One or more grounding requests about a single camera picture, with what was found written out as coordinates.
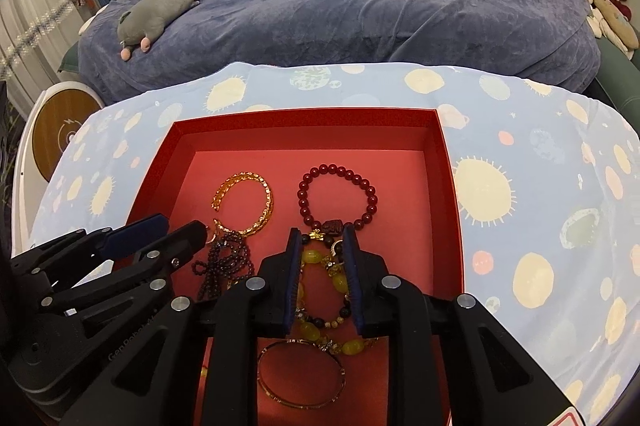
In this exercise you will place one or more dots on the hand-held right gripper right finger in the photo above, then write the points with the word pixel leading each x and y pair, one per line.
pixel 352 276

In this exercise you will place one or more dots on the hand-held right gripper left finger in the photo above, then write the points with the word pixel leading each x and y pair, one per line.
pixel 292 281

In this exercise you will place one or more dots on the white cushion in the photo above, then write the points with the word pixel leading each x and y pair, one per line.
pixel 92 20

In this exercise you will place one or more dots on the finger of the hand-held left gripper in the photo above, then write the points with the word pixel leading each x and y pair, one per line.
pixel 130 233
pixel 165 256

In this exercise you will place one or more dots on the blue-grey blanket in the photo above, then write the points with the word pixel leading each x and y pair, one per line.
pixel 350 6

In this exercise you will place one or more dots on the grey plush toy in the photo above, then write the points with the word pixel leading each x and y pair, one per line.
pixel 155 6

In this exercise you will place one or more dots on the beige plush toy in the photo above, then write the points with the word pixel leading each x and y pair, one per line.
pixel 620 21

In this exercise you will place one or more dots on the light blue spotted tablecloth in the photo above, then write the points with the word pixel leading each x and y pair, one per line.
pixel 525 156

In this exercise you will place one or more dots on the round white wooden-top device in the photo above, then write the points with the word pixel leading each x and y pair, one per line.
pixel 55 131

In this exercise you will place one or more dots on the thin rose gold bangle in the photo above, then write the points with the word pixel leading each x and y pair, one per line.
pixel 300 405

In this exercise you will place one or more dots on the red shallow box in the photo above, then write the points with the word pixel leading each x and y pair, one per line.
pixel 400 206

